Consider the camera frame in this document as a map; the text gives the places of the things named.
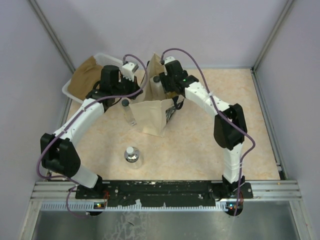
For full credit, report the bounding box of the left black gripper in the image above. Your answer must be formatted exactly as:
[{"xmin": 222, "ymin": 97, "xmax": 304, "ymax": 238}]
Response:
[{"xmin": 112, "ymin": 73, "xmax": 143, "ymax": 100}]

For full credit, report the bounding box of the white square bottle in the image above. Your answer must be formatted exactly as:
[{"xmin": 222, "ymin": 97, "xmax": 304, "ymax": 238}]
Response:
[{"xmin": 150, "ymin": 75, "xmax": 166, "ymax": 101}]

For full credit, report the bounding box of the clear bottle dark cap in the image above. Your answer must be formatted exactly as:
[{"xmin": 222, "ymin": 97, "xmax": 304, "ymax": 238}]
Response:
[{"xmin": 121, "ymin": 99, "xmax": 137, "ymax": 126}]

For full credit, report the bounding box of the beige canvas tote bag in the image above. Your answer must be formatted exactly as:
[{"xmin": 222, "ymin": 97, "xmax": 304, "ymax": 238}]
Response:
[{"xmin": 129, "ymin": 53, "xmax": 184, "ymax": 137}]

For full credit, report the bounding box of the clear bottle white cap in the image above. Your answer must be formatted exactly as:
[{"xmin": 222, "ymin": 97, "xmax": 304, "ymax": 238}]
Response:
[{"xmin": 124, "ymin": 146, "xmax": 143, "ymax": 169}]

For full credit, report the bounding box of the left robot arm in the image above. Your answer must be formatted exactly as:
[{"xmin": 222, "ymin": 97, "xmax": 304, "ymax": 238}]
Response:
[{"xmin": 40, "ymin": 62, "xmax": 142, "ymax": 199}]

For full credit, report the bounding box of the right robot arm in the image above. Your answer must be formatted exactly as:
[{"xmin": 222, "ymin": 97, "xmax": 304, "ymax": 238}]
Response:
[{"xmin": 159, "ymin": 56, "xmax": 248, "ymax": 199}]

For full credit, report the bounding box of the white plastic basket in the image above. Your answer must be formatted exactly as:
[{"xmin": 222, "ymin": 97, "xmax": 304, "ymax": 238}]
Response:
[{"xmin": 62, "ymin": 53, "xmax": 123, "ymax": 103}]

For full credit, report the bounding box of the brown cloth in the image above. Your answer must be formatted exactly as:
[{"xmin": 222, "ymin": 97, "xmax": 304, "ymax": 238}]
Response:
[{"xmin": 67, "ymin": 56, "xmax": 103, "ymax": 101}]

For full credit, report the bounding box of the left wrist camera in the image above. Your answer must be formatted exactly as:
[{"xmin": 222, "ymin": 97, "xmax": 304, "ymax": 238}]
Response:
[{"xmin": 120, "ymin": 62, "xmax": 139, "ymax": 82}]

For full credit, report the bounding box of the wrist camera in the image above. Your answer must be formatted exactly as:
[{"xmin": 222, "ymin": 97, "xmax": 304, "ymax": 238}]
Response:
[
  {"xmin": 120, "ymin": 62, "xmax": 139, "ymax": 82},
  {"xmin": 160, "ymin": 56, "xmax": 176, "ymax": 65}
]

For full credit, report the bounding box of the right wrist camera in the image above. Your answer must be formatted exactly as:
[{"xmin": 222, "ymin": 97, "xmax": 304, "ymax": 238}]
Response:
[{"xmin": 160, "ymin": 56, "xmax": 176, "ymax": 65}]

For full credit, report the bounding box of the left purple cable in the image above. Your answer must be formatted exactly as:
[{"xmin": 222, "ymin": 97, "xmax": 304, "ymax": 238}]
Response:
[{"xmin": 36, "ymin": 53, "xmax": 151, "ymax": 219}]

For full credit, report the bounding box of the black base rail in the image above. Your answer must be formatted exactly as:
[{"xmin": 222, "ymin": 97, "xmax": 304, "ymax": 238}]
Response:
[{"xmin": 74, "ymin": 179, "xmax": 253, "ymax": 208}]

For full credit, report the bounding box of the white toothed cable duct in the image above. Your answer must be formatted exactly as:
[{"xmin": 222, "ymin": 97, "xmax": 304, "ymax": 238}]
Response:
[{"xmin": 41, "ymin": 201, "xmax": 243, "ymax": 213}]

